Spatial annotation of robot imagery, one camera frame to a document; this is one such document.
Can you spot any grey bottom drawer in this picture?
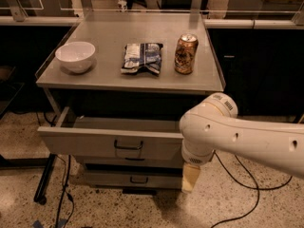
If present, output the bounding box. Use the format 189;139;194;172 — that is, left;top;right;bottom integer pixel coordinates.
84;171;182;189

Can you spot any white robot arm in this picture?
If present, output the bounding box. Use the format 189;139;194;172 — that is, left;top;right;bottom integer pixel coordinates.
180;93;304;193

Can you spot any black stand leg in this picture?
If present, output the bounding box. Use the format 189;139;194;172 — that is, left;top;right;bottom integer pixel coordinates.
33;154;56;205

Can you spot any black floor cable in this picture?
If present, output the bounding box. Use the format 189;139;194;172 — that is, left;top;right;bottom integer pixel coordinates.
210;151;294;228

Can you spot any white ceramic bowl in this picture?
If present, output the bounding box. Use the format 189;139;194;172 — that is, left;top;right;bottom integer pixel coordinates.
55;41;96;73

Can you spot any black cable bundle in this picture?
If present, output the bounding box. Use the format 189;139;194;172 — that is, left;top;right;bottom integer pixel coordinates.
41;111;76;228

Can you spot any grey middle drawer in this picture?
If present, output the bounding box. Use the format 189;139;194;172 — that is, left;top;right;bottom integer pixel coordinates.
75;156;183;168

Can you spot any white horizontal rail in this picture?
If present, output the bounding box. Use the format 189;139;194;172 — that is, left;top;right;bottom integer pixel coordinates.
0;16;304;30

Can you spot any grey drawer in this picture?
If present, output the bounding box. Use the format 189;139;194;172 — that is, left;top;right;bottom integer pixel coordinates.
38;107;182;160
75;156;183;168
84;171;182;189

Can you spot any orange soda can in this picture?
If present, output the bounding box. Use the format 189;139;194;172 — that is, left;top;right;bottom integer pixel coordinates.
175;33;199;74

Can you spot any grey drawer cabinet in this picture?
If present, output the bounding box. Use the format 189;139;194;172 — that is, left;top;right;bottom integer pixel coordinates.
37;11;225;176

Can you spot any blue white snack bag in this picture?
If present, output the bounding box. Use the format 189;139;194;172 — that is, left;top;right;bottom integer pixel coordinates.
121;43;163;75

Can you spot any grey top drawer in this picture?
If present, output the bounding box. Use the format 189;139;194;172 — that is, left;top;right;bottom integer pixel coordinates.
38;107;182;160

